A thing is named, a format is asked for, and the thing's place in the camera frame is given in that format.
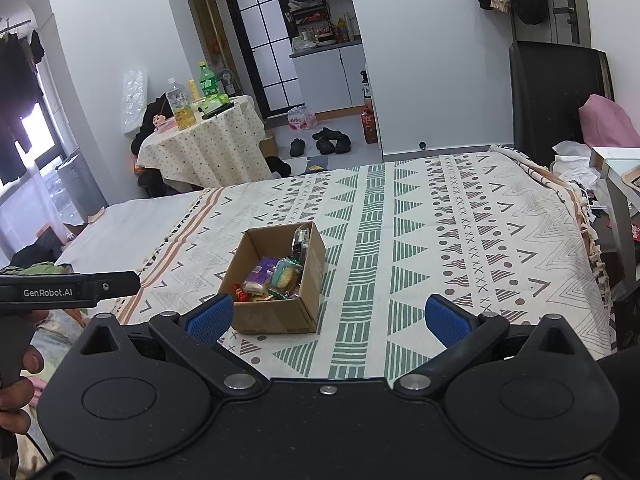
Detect red snack bar packet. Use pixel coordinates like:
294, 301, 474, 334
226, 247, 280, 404
233, 284, 252, 302

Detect hanging dark clothes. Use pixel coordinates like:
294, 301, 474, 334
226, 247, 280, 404
0, 32, 43, 183

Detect left hand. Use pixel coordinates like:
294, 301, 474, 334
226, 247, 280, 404
1, 310, 49, 434

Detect round table with dotted cloth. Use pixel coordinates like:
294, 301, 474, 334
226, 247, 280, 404
137, 96, 272, 188

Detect white crumpled cloth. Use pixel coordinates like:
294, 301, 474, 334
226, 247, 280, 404
550, 141, 600, 200

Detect black shoes pile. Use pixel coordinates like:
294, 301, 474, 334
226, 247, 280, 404
312, 128, 352, 155

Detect blue green snack packet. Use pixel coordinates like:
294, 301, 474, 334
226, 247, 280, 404
273, 258, 303, 288

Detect yellow drink bottle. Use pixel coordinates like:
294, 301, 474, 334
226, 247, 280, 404
166, 78, 196, 131

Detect purple bread snack packet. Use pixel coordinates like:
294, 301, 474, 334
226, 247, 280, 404
242, 257, 280, 296

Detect black slipper single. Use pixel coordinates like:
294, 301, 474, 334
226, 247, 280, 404
290, 139, 306, 157

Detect pink cloth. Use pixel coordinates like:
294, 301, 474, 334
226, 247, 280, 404
578, 94, 640, 148

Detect white kitchen cabinet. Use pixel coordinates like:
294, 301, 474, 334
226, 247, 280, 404
291, 41, 366, 113

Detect patterned bed blanket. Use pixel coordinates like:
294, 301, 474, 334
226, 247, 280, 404
112, 146, 614, 379

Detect green soda bottle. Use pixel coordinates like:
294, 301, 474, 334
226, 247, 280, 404
198, 61, 218, 100

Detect black framed glass door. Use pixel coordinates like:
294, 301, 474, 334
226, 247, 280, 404
227, 0, 304, 118

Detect black chair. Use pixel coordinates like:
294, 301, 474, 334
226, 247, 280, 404
509, 41, 614, 166

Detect brown cardboard box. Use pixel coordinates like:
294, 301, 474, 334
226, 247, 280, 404
220, 222, 326, 335

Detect white bed sheet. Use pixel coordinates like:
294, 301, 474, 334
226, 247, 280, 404
55, 192, 202, 274

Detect white black snack packet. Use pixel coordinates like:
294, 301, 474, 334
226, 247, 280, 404
290, 224, 311, 264

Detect pink water bottle pack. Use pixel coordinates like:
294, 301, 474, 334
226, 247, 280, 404
286, 105, 318, 130

